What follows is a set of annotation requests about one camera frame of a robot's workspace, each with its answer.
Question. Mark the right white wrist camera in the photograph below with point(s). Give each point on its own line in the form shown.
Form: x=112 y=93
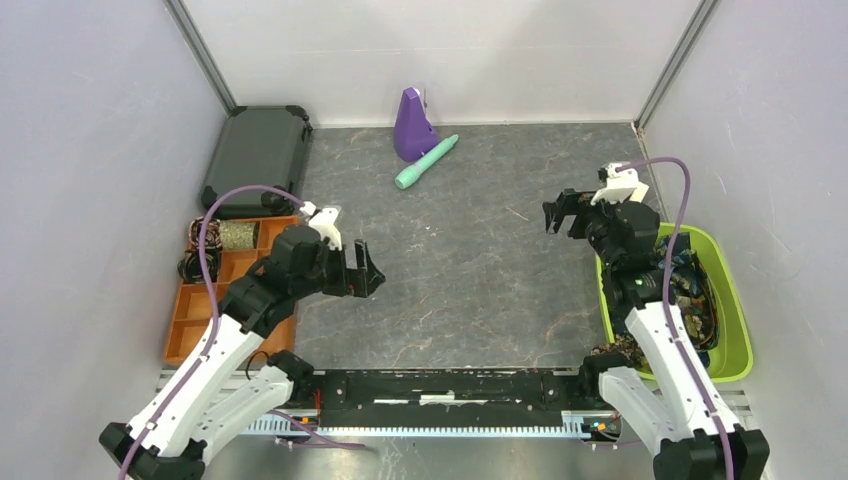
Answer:
x=620 y=183

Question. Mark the pile of patterned ties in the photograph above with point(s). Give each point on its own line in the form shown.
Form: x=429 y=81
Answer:
x=689 y=283

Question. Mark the orange compartment tray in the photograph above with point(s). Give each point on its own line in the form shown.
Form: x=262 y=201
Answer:
x=192 y=307

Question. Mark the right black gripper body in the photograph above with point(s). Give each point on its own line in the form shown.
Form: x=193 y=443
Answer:
x=587 y=216

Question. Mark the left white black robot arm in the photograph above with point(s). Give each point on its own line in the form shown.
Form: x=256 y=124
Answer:
x=178 y=433

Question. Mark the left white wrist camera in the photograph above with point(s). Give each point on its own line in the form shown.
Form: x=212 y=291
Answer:
x=323 y=220

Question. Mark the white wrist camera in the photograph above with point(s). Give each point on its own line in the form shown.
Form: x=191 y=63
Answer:
x=323 y=220
x=620 y=183

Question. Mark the brown floral tie end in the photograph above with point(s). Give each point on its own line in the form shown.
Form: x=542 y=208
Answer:
x=627 y=346

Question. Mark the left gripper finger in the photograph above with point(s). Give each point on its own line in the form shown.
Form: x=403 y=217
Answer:
x=360 y=253
x=373 y=278

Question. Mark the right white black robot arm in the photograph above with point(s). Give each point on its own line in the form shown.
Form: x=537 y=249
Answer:
x=687 y=426

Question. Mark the lime green plastic bin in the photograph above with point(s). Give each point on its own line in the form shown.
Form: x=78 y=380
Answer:
x=732 y=359

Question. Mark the dark green hard case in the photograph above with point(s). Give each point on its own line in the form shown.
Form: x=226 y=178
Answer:
x=259 y=146

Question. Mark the purple metronome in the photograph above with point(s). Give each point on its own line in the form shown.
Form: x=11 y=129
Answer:
x=413 y=134

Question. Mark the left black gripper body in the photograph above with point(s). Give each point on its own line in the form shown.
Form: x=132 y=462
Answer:
x=337 y=279

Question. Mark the rolled pink brown tie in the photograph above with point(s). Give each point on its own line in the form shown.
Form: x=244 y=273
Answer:
x=205 y=235

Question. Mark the rolled black patterned tie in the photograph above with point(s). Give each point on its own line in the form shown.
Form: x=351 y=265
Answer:
x=189 y=267

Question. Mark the teal cylindrical pen tool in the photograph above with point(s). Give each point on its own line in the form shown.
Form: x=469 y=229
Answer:
x=412 y=173

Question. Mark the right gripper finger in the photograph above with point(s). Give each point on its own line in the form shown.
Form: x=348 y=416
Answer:
x=571 y=200
x=553 y=214

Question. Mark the rolled olive speckled tie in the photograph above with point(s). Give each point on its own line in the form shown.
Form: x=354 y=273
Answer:
x=238 y=235

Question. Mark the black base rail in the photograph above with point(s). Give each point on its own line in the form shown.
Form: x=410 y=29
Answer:
x=463 y=400

